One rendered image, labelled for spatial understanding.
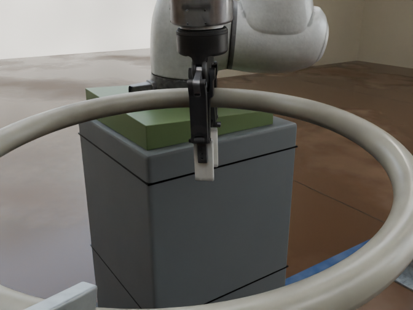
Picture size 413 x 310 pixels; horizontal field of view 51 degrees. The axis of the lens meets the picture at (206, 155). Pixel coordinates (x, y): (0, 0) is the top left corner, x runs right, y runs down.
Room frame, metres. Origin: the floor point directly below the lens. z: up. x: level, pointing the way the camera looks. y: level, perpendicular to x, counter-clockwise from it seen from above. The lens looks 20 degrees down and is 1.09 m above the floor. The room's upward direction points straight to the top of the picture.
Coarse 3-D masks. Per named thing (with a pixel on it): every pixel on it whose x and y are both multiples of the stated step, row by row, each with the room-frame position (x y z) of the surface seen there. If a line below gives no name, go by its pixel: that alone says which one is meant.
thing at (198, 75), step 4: (196, 68) 0.62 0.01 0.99; (200, 68) 0.62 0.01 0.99; (196, 72) 0.61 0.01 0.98; (200, 72) 0.61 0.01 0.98; (196, 76) 0.61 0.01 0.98; (200, 76) 0.60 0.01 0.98; (196, 80) 0.59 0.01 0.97; (192, 84) 0.59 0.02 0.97; (196, 84) 0.59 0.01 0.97; (196, 88) 0.59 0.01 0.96; (196, 92) 0.60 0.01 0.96
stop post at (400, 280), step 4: (412, 260) 1.48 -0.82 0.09; (412, 264) 1.48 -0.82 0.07; (408, 268) 1.49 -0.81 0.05; (412, 268) 1.47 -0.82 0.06; (404, 272) 1.50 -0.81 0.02; (408, 272) 1.48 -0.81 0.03; (412, 272) 1.47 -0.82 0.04; (400, 276) 1.49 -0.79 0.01; (404, 276) 1.49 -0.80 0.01; (408, 276) 1.48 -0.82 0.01; (412, 276) 1.47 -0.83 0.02; (396, 280) 1.46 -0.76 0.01; (400, 280) 1.46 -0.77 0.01; (404, 280) 1.46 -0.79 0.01; (408, 280) 1.46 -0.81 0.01; (412, 280) 1.46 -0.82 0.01; (400, 284) 1.44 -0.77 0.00; (404, 284) 1.43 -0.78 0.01; (408, 284) 1.43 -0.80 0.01; (412, 284) 1.43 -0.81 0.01; (408, 288) 1.42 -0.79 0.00; (412, 288) 1.41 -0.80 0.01
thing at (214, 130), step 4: (212, 128) 0.69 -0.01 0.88; (216, 128) 0.69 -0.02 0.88; (212, 132) 0.68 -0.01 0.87; (216, 132) 0.68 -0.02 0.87; (212, 136) 0.68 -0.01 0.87; (216, 136) 0.68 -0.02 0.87; (216, 140) 0.69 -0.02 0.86; (216, 144) 0.69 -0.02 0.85; (216, 148) 0.68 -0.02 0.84; (216, 152) 0.69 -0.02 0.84; (216, 156) 0.69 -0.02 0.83; (216, 160) 0.69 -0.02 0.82; (216, 164) 0.69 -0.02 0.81
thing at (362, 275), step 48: (144, 96) 0.64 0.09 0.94; (240, 96) 0.63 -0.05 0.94; (288, 96) 0.60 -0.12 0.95; (0, 144) 0.49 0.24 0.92; (384, 144) 0.43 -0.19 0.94; (384, 240) 0.26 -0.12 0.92; (0, 288) 0.23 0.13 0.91; (288, 288) 0.22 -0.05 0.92; (336, 288) 0.22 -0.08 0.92; (384, 288) 0.24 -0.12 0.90
